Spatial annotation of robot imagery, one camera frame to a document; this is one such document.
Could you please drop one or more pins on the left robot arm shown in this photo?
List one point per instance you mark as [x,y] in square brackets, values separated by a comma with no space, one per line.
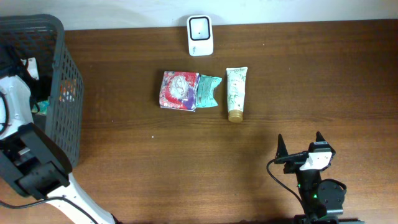
[31,163]

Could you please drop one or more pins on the grey plastic mesh basket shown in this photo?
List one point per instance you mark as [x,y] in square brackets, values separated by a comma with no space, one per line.
[42,37]

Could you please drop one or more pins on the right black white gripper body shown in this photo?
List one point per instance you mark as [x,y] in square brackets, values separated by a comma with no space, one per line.
[292,167]

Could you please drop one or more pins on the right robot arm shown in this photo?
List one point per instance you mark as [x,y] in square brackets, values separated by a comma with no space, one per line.
[321,199]

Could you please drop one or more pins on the red purple snack packet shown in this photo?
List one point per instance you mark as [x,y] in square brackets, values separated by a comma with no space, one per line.
[178,90]

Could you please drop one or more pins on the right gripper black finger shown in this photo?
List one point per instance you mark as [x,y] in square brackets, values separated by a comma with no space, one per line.
[319,137]
[281,148]

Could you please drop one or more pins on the orange snack packet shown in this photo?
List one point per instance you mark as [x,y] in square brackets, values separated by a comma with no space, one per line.
[67,91]

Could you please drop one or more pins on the teal green snack packet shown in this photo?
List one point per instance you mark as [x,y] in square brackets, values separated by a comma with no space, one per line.
[206,90]

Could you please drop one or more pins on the white lotion tube gold cap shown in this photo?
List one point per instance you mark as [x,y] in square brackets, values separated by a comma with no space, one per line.
[236,90]

